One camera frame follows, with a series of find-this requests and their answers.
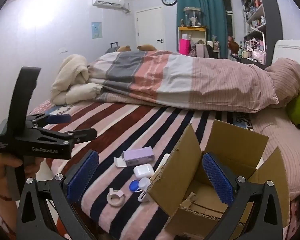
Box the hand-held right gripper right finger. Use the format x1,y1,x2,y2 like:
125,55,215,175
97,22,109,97
202,152,284,240

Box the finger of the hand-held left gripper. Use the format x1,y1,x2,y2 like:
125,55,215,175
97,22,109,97
34,127,98,145
26,114,72,128

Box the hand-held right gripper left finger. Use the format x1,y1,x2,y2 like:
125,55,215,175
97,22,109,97
15,149,100,240

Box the brown cardboard box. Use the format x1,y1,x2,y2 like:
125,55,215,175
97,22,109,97
147,119,290,240

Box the beige tape roll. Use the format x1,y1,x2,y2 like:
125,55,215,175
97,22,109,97
107,188,125,207

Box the blue white contact lens case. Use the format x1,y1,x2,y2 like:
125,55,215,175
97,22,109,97
129,177,151,193

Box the purple small carton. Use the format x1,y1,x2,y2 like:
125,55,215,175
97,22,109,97
114,147,155,168

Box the white earbuds case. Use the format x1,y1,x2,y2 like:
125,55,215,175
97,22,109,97
133,164,154,180

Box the white plastic holder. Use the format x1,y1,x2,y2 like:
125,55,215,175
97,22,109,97
137,189,153,203

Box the person's left forearm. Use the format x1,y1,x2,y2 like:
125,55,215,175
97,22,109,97
0,184,17,213

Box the cream fleece blanket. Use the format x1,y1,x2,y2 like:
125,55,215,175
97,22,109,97
51,54,104,105

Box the striped bed blanket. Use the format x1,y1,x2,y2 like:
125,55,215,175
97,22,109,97
27,97,255,238

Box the pink striped bed sheet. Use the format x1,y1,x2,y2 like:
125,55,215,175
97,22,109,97
250,106,300,202

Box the person's patterned clothing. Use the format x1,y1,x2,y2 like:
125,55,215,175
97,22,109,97
0,202,17,240

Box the dark suitcase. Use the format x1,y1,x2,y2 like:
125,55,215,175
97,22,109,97
105,42,120,54

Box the pink grey patchwork quilt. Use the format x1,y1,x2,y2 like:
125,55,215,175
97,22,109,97
87,50,280,114

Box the green pillow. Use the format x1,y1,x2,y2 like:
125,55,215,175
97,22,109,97
286,85,300,137

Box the pink striped pillow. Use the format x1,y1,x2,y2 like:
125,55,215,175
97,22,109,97
265,58,300,109

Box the cluttered dark desk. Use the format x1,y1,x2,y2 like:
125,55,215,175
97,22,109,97
231,52,268,70

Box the white door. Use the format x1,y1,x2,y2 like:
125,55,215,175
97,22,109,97
136,7,163,52

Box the white air conditioner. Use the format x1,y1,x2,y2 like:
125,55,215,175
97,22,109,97
92,0,131,13

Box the pink bag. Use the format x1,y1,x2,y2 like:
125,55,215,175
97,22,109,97
179,39,192,55

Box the brown stuffed animal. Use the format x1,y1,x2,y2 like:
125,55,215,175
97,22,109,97
228,36,240,55

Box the yellow white shelf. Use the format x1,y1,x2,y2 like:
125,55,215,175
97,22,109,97
178,26,207,55

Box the white headboard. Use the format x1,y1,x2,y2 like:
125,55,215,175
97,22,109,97
271,39,300,68

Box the glass fish tank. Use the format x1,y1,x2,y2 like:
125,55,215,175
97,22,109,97
183,6,203,28

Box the teal curtain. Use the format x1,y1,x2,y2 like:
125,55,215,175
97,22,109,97
177,0,228,59

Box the window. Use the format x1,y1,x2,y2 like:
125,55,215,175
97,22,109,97
222,0,234,37

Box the dark bookshelf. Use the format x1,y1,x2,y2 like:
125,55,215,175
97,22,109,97
242,0,283,67

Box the red string bracelet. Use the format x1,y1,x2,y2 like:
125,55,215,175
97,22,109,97
0,179,13,202

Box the blue wall poster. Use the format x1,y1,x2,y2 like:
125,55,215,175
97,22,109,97
91,21,102,39

